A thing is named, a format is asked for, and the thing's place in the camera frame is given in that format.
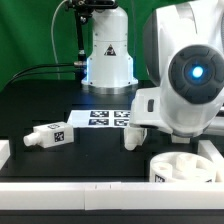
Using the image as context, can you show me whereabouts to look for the white marker sheet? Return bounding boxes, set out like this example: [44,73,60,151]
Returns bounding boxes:
[67,110,130,128]

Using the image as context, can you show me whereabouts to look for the white fence bar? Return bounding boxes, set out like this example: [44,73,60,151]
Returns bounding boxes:
[196,139,224,183]
[0,182,224,210]
[0,140,10,170]

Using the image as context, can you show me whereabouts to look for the white left fence bar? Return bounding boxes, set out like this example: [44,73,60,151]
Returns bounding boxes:
[0,140,10,170]

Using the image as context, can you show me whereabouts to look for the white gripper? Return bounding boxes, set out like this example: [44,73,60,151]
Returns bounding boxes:
[129,87,224,138]

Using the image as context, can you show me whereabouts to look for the grey thin cable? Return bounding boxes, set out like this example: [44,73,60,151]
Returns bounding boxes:
[50,0,70,80]

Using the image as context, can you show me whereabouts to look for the white front fence bar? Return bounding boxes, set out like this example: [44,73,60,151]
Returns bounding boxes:
[0,182,224,210]

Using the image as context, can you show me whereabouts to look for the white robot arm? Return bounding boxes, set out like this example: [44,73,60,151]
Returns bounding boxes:
[82,0,224,138]

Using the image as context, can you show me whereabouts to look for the white right fence bar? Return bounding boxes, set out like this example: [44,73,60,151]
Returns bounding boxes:
[196,139,224,183]

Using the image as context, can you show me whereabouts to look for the white round stool seat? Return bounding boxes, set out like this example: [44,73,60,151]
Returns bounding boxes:
[149,152,216,183]

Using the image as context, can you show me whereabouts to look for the black cables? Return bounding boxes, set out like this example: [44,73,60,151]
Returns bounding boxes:
[6,60,88,88]

